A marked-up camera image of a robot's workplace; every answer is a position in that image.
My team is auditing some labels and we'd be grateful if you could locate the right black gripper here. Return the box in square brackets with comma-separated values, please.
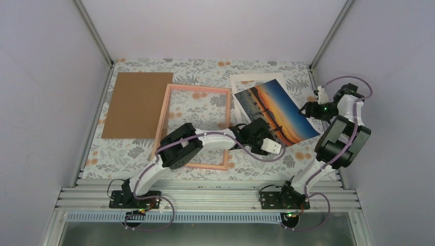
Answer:
[299, 101, 339, 121]

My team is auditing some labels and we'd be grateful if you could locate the white mat board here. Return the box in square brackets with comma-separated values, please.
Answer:
[230, 72, 290, 123]

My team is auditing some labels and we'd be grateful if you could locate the sunset photo print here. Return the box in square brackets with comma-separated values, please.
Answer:
[234, 79, 320, 147]

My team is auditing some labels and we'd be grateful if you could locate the pink photo frame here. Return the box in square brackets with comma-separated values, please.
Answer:
[150, 83, 233, 171]

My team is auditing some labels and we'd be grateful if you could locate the brown cardboard backing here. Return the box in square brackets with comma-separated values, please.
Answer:
[101, 72, 173, 139]

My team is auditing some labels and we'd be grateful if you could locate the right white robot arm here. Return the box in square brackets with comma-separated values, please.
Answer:
[278, 83, 371, 209]

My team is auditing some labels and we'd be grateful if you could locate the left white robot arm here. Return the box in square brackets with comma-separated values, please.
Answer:
[122, 118, 283, 208]

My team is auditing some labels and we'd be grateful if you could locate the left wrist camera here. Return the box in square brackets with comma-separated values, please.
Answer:
[261, 138, 282, 154]

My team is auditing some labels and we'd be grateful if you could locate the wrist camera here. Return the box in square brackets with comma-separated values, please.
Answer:
[261, 138, 282, 154]
[313, 86, 329, 105]

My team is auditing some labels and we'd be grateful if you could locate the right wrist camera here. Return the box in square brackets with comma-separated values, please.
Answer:
[313, 86, 329, 105]

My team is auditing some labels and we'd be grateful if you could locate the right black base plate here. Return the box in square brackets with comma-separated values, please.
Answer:
[260, 192, 311, 210]

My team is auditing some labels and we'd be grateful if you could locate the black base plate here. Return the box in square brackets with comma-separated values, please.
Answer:
[108, 190, 160, 210]
[260, 192, 311, 210]

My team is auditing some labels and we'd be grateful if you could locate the grey slotted cable duct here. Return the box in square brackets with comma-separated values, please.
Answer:
[65, 211, 281, 224]

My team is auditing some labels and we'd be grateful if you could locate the aluminium rail base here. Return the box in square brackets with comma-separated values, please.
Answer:
[43, 179, 372, 245]

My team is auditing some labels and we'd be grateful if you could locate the right aluminium corner post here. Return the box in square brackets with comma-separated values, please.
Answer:
[309, 0, 355, 72]

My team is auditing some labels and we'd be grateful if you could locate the aluminium corner post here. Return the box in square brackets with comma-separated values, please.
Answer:
[309, 0, 355, 72]
[72, 0, 113, 68]

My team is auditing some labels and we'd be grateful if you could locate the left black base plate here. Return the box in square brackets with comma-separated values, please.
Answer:
[108, 190, 160, 210]

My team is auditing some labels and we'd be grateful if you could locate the left aluminium corner post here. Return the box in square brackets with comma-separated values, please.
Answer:
[72, 0, 113, 68]

